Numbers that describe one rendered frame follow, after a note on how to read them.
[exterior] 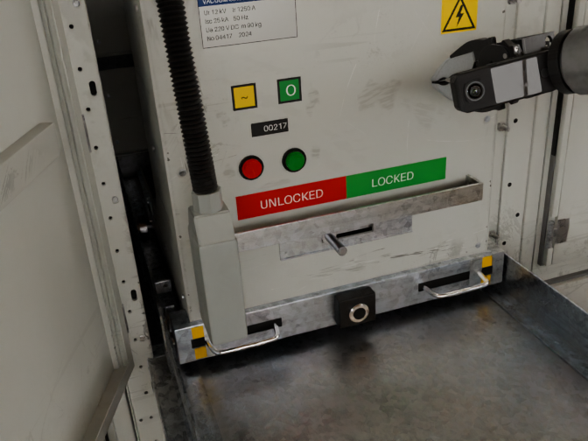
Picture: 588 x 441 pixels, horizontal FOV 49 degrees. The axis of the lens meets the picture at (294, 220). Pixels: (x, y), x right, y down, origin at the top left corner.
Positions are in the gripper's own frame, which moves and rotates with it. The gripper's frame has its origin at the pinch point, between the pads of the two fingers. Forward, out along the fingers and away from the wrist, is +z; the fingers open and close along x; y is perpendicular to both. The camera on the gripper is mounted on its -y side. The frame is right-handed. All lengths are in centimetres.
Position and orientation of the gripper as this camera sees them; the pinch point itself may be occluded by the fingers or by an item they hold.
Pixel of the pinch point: (435, 81)
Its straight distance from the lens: 91.9
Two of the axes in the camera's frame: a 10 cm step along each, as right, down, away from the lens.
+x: -2.1, -9.5, -2.3
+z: -5.3, -0.8, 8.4
